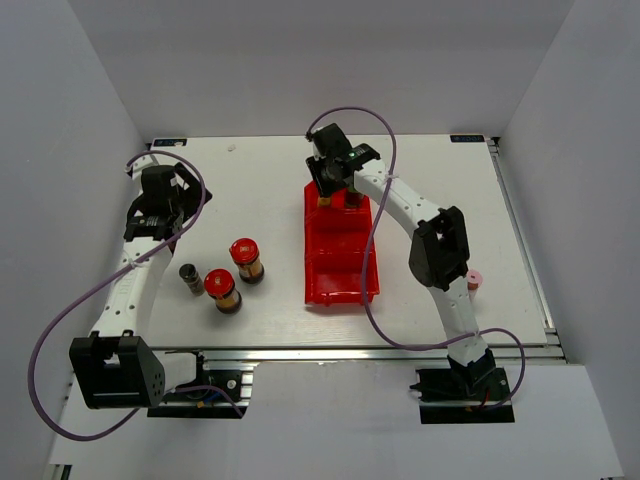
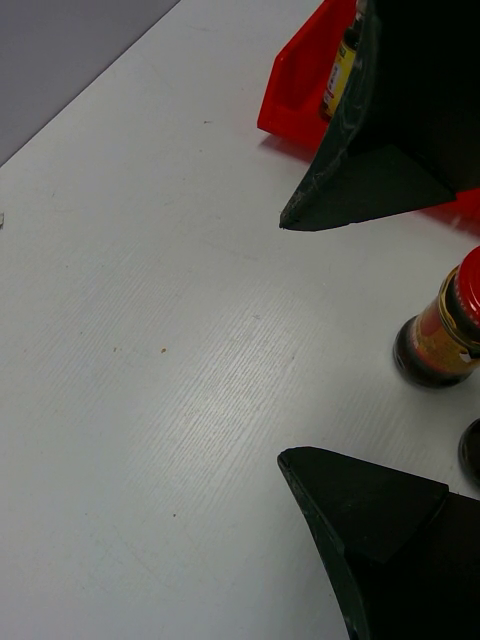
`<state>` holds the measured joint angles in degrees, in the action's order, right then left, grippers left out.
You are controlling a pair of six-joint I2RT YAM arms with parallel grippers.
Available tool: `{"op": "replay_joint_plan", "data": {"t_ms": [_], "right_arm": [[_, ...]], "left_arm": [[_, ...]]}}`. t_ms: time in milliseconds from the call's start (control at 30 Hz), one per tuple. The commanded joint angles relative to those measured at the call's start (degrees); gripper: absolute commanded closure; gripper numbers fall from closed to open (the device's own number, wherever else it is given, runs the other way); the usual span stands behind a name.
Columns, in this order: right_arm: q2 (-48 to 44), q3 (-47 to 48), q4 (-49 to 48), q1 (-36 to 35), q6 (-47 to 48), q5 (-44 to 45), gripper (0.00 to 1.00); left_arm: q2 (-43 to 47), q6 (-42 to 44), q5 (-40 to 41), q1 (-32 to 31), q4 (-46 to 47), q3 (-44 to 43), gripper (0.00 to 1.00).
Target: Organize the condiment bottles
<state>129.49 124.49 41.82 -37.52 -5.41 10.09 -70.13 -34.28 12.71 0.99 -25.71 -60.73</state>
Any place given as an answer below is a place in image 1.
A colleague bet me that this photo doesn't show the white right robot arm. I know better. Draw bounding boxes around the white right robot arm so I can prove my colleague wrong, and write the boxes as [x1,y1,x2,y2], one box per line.
[305,123,495,399]

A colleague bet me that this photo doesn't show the aluminium right side rail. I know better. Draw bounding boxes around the aluminium right side rail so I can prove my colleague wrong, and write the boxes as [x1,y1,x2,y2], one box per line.
[486,137,566,361]

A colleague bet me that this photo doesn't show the aluminium front rail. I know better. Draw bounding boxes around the aluminium front rail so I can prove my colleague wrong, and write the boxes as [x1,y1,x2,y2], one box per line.
[153,345,566,364]

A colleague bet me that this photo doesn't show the red plastic divided bin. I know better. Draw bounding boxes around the red plastic divided bin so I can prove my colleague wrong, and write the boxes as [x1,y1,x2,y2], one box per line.
[304,182,380,306]

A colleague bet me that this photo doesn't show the blue corner label left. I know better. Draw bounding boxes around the blue corner label left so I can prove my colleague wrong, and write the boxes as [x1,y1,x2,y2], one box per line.
[152,138,187,148]

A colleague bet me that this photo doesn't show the pink-lidded spice jar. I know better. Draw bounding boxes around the pink-lidded spice jar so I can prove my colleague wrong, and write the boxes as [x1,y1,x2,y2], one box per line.
[466,269,484,301]

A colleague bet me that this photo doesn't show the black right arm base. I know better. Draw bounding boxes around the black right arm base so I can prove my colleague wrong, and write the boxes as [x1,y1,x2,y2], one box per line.
[409,368,515,425]

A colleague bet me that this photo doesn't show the red-lidded brown sauce jar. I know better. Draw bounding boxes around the red-lidded brown sauce jar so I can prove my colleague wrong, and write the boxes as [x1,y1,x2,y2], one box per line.
[229,237,265,284]

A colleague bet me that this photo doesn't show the blue corner label right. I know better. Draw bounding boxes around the blue corner label right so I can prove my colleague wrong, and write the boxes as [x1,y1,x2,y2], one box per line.
[449,134,486,143]

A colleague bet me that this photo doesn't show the small dark pepper shaker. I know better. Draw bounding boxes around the small dark pepper shaker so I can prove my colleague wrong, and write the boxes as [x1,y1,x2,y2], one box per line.
[179,263,205,296]

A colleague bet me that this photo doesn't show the aluminium rail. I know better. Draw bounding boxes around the aluminium rail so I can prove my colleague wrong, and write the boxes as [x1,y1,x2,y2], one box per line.
[153,345,566,364]
[486,137,566,361]

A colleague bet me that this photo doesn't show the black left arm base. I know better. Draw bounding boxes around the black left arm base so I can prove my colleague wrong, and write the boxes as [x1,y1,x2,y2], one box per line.
[147,354,255,420]

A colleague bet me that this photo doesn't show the green-label red sauce bottle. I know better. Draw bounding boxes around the green-label red sauce bottle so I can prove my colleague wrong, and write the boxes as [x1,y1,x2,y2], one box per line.
[344,186,364,209]

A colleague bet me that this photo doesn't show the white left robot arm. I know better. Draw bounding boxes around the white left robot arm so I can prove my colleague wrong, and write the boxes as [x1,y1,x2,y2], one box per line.
[69,152,212,409]

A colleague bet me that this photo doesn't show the blue corner label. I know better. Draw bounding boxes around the blue corner label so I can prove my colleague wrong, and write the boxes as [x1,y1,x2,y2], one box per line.
[449,134,486,143]
[152,138,187,148]

